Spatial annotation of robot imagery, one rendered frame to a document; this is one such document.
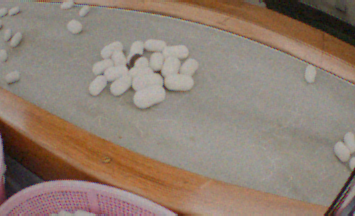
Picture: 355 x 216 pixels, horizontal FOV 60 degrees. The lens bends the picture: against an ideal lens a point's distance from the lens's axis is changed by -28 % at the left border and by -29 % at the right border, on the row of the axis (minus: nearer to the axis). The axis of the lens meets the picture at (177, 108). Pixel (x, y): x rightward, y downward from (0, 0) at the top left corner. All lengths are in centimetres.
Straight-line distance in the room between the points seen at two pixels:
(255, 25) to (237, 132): 23
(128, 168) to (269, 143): 17
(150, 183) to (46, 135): 14
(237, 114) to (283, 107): 7
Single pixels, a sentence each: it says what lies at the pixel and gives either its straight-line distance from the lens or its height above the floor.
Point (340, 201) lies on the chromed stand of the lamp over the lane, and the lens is 28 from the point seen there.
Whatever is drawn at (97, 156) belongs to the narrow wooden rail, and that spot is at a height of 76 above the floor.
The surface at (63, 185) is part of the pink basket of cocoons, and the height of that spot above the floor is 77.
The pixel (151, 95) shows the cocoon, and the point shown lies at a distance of 48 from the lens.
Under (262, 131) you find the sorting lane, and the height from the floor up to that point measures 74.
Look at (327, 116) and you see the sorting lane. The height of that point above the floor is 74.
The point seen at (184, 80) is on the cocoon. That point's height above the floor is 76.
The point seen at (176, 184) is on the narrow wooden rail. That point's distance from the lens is 38.
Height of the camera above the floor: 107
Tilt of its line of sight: 42 degrees down
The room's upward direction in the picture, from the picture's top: 3 degrees clockwise
